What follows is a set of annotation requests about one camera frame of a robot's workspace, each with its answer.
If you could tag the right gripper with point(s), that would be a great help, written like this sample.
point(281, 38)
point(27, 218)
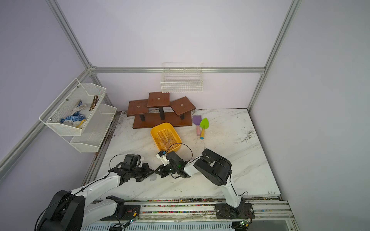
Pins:
point(164, 172)

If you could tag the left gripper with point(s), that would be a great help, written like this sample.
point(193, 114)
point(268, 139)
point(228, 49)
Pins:
point(147, 172)

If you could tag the blue clear protractor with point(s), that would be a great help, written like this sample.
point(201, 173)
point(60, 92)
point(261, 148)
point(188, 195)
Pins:
point(153, 177)

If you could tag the yellow plastic storage box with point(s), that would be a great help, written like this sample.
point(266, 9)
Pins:
point(169, 127)

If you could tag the long pink stencil ruler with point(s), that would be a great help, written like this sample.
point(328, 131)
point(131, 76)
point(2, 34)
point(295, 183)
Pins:
point(165, 140)

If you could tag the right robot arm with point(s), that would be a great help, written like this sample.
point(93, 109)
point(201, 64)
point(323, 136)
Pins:
point(211, 165)

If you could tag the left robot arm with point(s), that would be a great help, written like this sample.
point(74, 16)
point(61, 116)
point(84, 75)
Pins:
point(74, 210)

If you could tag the brown wooden tiered stand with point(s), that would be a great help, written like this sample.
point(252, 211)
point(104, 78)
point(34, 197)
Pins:
point(158, 109)

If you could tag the purple toy shovel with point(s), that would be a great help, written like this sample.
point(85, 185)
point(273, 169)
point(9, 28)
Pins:
point(197, 120)

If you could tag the lower white mesh bin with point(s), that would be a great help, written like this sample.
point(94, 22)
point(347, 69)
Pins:
point(95, 131)

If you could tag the white mesh bin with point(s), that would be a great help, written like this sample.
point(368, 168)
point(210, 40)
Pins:
point(95, 131)
point(67, 100)

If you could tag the green toy trowel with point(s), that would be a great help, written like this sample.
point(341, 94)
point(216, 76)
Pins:
point(204, 125)

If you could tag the blue white cloth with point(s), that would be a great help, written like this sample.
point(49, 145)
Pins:
point(75, 118)

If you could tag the brown clothespins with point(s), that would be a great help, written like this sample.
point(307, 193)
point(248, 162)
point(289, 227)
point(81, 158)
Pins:
point(94, 102)

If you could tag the upper white mesh bin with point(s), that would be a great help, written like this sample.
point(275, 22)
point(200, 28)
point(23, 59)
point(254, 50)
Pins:
point(67, 100)

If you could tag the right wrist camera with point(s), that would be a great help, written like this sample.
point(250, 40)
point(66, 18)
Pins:
point(162, 156)

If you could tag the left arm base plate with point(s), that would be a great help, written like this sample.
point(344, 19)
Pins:
point(125, 212)

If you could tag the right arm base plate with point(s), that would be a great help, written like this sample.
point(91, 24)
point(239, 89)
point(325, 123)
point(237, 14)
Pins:
point(244, 211)

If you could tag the white wire wall basket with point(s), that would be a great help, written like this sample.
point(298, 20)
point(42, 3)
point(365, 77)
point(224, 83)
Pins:
point(182, 77)

